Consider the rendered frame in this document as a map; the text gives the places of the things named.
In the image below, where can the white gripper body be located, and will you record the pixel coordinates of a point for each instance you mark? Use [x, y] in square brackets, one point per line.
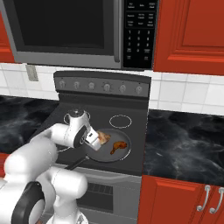
[94, 139]

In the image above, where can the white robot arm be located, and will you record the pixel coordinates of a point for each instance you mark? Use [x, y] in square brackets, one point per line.
[35, 163]

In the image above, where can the pale brown chicken drumstick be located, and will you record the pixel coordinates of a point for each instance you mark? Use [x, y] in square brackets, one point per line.
[104, 136]

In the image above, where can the dark grey frying pan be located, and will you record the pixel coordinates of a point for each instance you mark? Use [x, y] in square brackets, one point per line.
[112, 148]

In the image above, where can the dark grey stove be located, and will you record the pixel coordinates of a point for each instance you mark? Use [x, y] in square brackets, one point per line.
[105, 137]

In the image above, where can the grey stove knob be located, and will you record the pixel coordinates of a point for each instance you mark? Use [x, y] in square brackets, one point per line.
[138, 89]
[76, 85]
[61, 84]
[107, 87]
[91, 86]
[122, 88]

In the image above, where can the red lower cupboard door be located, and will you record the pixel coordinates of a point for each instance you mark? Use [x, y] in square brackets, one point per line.
[172, 201]
[2, 163]
[214, 207]

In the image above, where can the red cupboard door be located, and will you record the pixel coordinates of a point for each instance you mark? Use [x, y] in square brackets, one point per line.
[5, 43]
[189, 35]
[2, 163]
[172, 201]
[214, 207]

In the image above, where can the grey microwave oven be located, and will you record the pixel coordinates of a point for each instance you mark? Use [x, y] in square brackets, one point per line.
[81, 32]

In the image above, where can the red upper cupboard door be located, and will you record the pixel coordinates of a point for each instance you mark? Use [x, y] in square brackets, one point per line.
[5, 43]
[189, 35]

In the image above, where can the grey wall outlet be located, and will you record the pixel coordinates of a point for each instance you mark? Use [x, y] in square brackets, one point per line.
[31, 72]

